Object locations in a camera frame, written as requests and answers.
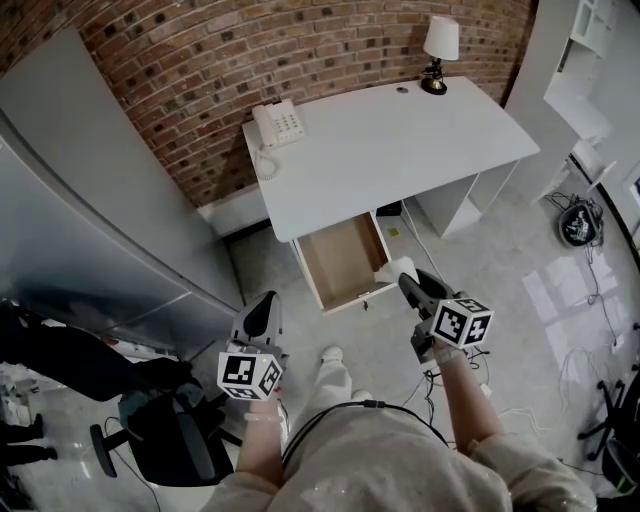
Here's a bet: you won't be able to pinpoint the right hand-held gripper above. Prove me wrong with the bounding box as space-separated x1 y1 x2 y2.
398 268 495 366

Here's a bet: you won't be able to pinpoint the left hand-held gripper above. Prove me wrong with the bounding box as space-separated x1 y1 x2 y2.
217 290 290 402

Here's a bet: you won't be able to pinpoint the white rounded object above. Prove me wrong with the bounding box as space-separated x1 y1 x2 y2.
373 256 416 287

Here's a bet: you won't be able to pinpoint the wooden drawer with white front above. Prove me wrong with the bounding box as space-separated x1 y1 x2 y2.
293 209 401 316

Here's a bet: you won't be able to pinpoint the person's right forearm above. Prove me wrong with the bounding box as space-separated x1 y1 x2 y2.
434 347 504 454

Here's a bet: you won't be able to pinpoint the person's left forearm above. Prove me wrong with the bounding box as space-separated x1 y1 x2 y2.
234 397 289 481

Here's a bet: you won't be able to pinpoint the person's white trousers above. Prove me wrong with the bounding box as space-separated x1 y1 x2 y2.
307 359 374 416

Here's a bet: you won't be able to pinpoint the white desk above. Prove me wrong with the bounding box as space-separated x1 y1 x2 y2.
242 75 542 246

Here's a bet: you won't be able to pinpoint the black office chair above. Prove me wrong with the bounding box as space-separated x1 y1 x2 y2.
89 357 241 489

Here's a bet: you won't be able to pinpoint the person's beige sweater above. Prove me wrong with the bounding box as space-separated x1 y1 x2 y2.
199 404 599 512

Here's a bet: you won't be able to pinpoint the grey refrigerator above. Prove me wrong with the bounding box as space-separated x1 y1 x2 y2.
0 24 246 361

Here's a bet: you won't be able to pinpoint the black swivel chair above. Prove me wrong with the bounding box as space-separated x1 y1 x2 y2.
579 379 640 496

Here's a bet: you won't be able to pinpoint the table lamp with white shade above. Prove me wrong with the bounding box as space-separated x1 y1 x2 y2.
419 15 460 96

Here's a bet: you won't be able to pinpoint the white shelf unit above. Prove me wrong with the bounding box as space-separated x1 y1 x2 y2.
504 0 640 201

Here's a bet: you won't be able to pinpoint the long white floor cable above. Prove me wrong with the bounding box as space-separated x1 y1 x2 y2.
399 199 441 281

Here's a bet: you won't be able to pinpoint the black headset cable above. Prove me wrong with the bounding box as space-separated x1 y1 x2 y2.
282 398 451 466

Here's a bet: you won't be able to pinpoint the tangled white floor cables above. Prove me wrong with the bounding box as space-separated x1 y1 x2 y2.
557 344 609 416

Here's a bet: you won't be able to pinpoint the thin black floor cable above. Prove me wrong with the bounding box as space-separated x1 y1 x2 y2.
584 244 626 346

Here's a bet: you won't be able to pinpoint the white corded telephone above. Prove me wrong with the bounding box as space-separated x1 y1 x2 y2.
251 98 307 181

